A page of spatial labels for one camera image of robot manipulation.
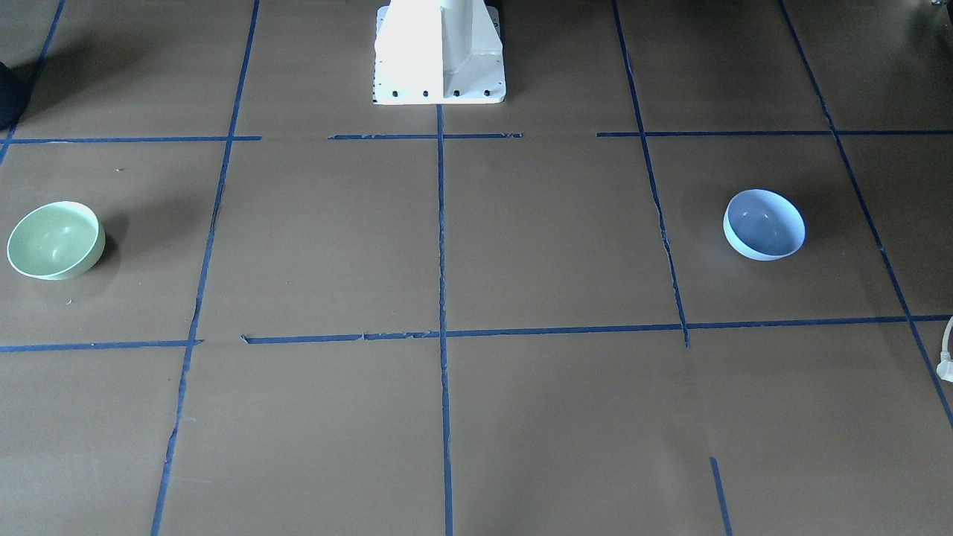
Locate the blue bowl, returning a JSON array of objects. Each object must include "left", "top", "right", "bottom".
[{"left": 722, "top": 189, "right": 806, "bottom": 261}]

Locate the green bowl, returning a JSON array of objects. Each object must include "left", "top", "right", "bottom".
[{"left": 6, "top": 201, "right": 106, "bottom": 281}]

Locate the dark object at edge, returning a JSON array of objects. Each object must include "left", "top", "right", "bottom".
[{"left": 0, "top": 63, "right": 30, "bottom": 130}]

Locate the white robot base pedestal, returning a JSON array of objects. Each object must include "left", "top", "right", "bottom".
[{"left": 372, "top": 1, "right": 507, "bottom": 106}]

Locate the white power plug cable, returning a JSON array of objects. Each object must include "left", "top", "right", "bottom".
[{"left": 937, "top": 316, "right": 953, "bottom": 383}]

